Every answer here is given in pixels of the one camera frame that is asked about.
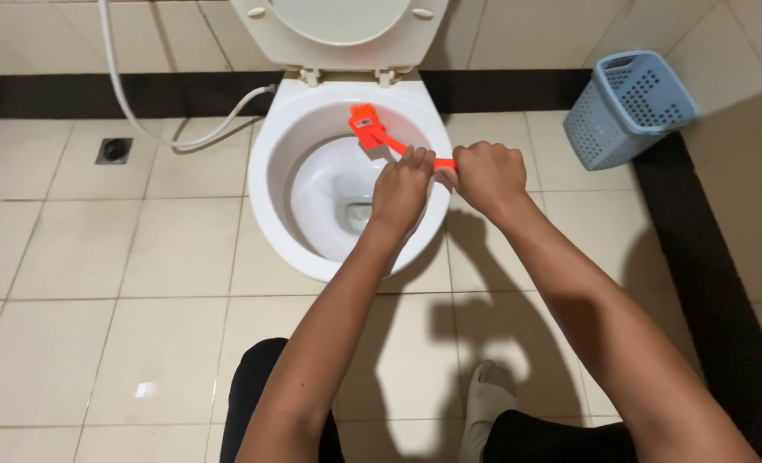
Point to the blue plastic basket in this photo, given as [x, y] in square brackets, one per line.
[628, 109]

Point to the white slipper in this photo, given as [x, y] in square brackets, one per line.
[484, 405]

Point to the orange toilet brush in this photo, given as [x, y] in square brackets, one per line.
[381, 138]

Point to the white toilet bowl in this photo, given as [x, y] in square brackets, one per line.
[304, 186]

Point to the metal floor drain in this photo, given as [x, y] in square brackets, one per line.
[114, 150]

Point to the person's left fingers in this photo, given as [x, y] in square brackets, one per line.
[419, 157]

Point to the white toilet seat lid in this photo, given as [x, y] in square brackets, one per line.
[339, 32]

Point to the person's right hand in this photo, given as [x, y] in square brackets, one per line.
[489, 177]

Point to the person's black trousers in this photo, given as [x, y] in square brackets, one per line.
[272, 411]

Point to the person's left hand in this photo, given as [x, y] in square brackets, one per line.
[400, 193]

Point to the person's right fingers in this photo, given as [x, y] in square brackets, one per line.
[477, 154]

